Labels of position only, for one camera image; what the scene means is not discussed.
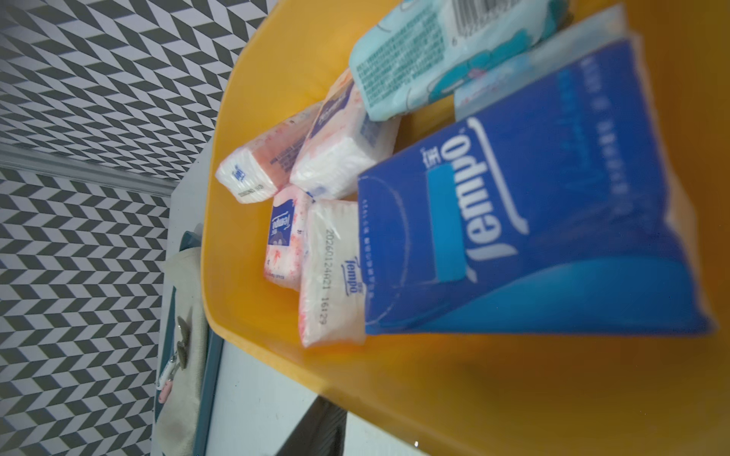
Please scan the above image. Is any mint green tissue pack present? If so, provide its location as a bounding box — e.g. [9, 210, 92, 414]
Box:
[349, 0, 570, 122]

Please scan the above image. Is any dark blue Tempo tissue pack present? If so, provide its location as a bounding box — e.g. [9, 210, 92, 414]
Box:
[359, 5, 713, 336]

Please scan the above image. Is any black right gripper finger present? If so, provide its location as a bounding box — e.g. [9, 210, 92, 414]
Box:
[277, 396, 348, 456]

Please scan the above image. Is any teal plastic tray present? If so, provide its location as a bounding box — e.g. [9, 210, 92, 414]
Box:
[152, 231, 224, 455]

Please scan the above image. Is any yellow plastic storage box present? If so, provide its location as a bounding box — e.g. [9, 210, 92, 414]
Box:
[200, 0, 730, 456]

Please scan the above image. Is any beige linen cloth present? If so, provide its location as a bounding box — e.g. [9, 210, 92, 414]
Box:
[153, 247, 208, 455]

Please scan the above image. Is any metal spoon white handle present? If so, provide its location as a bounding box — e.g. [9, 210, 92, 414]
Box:
[156, 317, 190, 391]

